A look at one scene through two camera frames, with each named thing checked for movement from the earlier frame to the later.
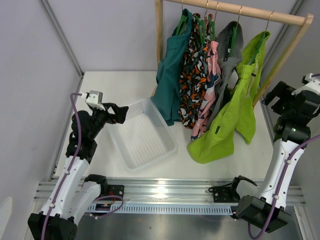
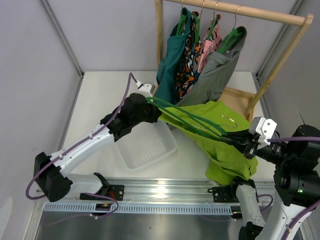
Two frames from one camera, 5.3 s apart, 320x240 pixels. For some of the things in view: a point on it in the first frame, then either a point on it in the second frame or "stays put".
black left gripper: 119,113 → 155,112
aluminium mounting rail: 167,191 stays put
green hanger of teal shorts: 181,27 stays put
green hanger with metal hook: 261,42 → 190,116
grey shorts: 230,45 → 208,88
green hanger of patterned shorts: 201,26 → 197,26
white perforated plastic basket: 143,137 stays put
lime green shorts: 215,139 → 207,122
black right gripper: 282,91 → 251,145
